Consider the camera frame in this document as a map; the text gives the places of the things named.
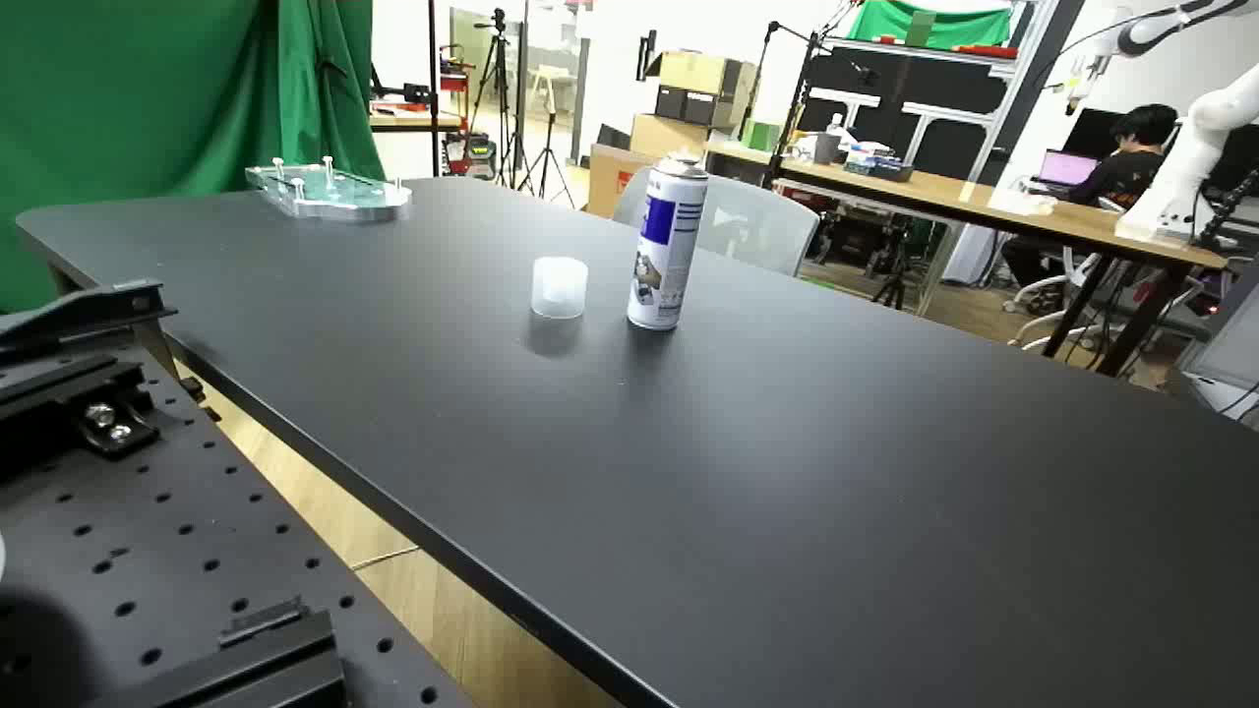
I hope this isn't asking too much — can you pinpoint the clear acrylic tray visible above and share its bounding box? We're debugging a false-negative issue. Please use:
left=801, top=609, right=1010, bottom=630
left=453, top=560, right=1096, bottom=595
left=245, top=155, right=412, bottom=223

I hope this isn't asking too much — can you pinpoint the seated person in black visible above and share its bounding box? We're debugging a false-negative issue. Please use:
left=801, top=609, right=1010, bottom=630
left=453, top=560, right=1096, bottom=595
left=1101, top=101, right=1184, bottom=207

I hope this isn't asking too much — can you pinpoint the green cloth on shelf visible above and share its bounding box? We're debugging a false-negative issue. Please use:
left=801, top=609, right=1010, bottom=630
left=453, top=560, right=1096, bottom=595
left=844, top=0, right=1022, bottom=56

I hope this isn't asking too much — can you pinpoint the clear plastic cup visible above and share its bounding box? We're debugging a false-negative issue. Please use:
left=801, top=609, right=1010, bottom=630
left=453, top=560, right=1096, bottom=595
left=528, top=253, right=591, bottom=321

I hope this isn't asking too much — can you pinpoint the black shelf unit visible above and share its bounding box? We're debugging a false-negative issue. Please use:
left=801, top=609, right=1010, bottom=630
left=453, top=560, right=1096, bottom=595
left=784, top=37, right=1043, bottom=186

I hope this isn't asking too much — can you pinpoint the laptop with purple screen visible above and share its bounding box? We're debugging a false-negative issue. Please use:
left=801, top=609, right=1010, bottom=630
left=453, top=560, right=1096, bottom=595
left=1027, top=145, right=1107, bottom=202

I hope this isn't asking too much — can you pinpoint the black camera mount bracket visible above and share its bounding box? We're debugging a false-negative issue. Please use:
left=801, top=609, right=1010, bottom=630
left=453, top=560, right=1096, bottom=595
left=0, top=275, right=180, bottom=464

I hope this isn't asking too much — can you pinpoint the white blue spray can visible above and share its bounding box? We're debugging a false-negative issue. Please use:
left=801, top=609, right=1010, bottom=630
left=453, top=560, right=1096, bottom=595
left=624, top=148, right=714, bottom=338

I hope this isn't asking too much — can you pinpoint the long wooden desk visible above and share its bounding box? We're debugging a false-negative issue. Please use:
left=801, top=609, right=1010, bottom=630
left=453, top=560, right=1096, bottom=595
left=705, top=134, right=1236, bottom=380

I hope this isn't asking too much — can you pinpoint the green backdrop curtain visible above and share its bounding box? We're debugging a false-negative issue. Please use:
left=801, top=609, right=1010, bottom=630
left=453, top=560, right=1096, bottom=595
left=0, top=0, right=391, bottom=313

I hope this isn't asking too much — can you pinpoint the black camera tripod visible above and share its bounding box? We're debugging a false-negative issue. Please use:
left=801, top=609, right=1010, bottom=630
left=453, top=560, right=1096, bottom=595
left=467, top=5, right=525, bottom=178

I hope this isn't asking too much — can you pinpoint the silver light tripod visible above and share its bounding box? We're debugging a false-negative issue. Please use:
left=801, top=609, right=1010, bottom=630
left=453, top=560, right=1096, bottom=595
left=519, top=64, right=582, bottom=207

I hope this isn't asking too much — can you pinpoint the brown cardboard box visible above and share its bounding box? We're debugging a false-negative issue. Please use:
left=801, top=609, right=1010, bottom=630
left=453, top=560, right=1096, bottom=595
left=582, top=137, right=660, bottom=219

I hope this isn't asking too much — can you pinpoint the black perforated breadboard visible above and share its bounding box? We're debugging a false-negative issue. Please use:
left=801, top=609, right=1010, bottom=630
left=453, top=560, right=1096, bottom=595
left=0, top=349, right=464, bottom=708

